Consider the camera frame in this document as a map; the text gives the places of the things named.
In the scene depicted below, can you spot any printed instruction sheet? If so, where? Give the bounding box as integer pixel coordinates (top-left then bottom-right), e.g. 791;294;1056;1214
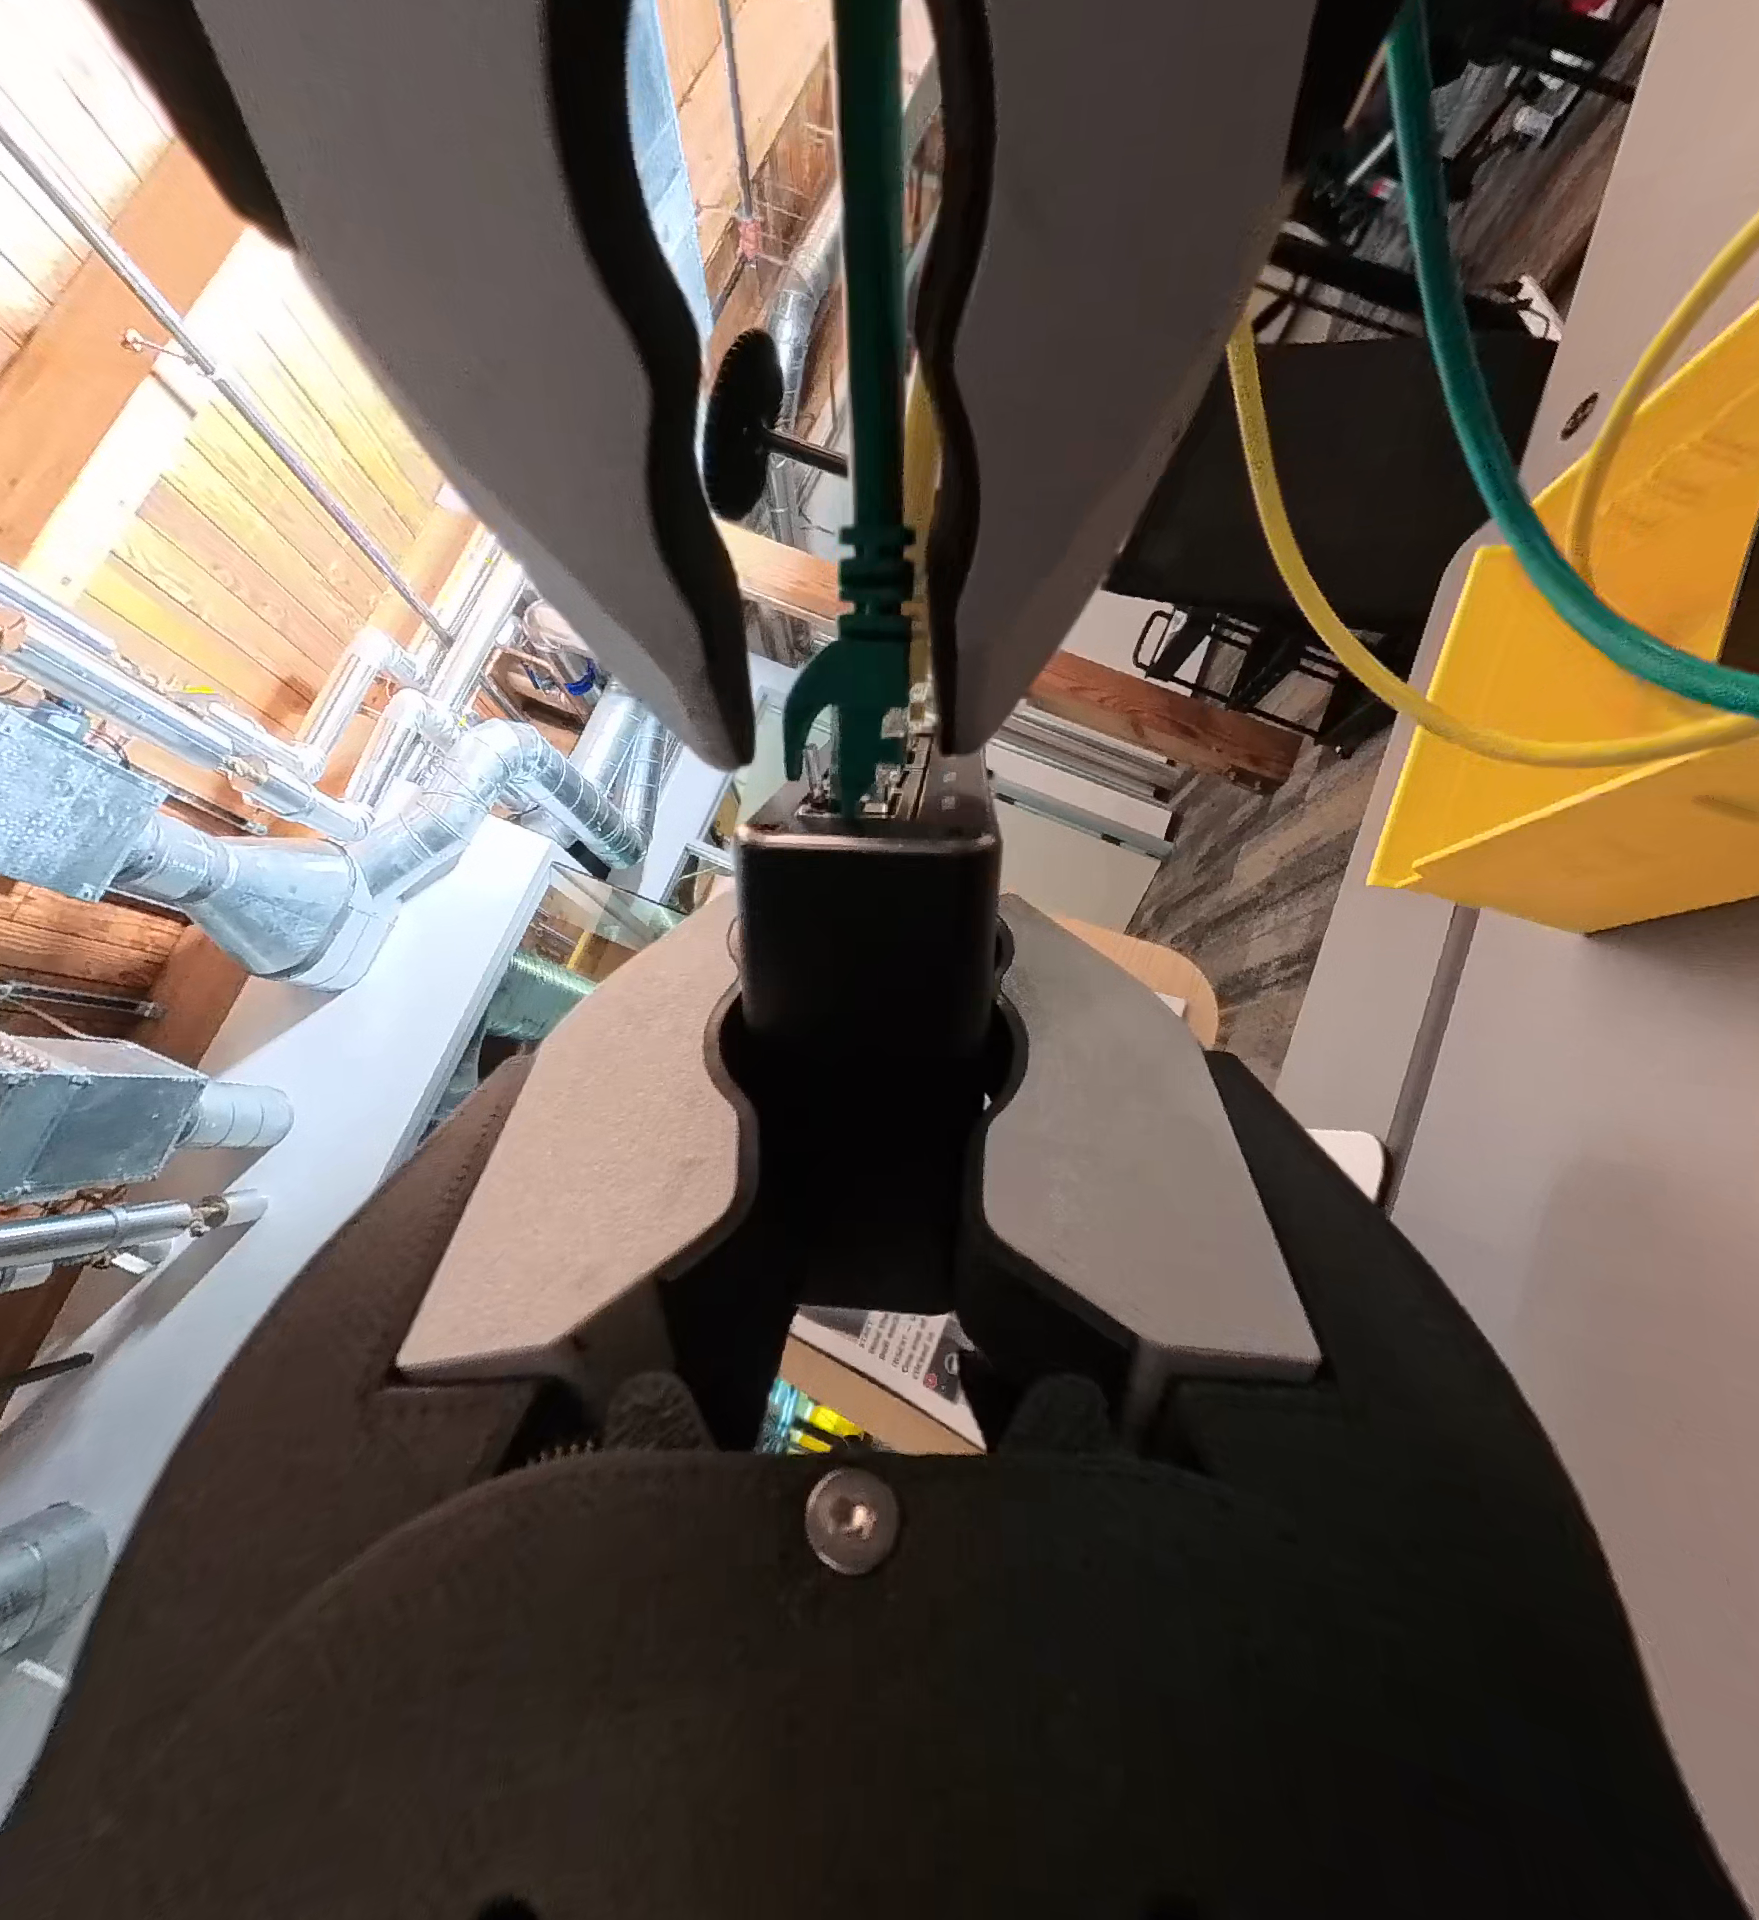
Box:
820;1309;979;1412

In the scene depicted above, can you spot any black ethernet switch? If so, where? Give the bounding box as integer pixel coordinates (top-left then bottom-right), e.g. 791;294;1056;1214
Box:
732;720;1005;1310

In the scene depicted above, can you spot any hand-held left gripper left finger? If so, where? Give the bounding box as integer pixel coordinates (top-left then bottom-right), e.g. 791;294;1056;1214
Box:
395;899;761;1381

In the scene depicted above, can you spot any silver air duct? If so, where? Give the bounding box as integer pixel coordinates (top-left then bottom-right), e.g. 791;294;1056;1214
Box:
0;525;678;992

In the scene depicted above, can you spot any yellow ethernet cable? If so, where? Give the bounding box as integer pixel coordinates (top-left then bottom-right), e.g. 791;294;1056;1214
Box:
902;142;1759;767

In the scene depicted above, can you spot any green ethernet cable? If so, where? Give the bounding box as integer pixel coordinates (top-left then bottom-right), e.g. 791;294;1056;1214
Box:
782;0;1759;819

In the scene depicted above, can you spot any wooden backing board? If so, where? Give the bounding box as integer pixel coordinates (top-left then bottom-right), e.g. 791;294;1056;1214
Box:
775;899;1222;1456

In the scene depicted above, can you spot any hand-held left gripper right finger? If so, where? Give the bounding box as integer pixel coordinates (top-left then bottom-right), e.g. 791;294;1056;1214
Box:
966;896;1326;1381

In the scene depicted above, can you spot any yellow plastic bin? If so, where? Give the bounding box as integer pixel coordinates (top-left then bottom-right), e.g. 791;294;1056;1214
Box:
1366;270;1759;935

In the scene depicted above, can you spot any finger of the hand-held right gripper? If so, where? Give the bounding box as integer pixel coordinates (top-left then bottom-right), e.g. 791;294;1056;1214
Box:
191;0;756;775
911;0;1324;756

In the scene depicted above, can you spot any black office chair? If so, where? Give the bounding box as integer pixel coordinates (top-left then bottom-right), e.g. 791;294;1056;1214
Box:
1120;330;1555;648

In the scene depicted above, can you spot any black wire cart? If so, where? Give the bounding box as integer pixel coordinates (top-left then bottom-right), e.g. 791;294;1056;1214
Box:
1135;598;1399;752

